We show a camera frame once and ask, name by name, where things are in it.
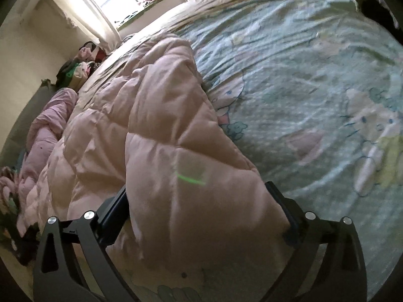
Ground pink quilted puffer jacket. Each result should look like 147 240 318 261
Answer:
17 33 292 302

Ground pile of clothes on bed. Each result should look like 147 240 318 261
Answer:
55 41 108 92

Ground grey headboard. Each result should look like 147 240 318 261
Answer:
1 79 57 168

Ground rolled pink duvet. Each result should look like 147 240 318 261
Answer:
1 88 78 236

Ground green cartoon print blanket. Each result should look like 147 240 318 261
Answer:
125 0 403 302

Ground left cream curtain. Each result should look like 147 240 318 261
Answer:
60 0 122 54

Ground tan bed sheet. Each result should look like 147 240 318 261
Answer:
79 0 235 100

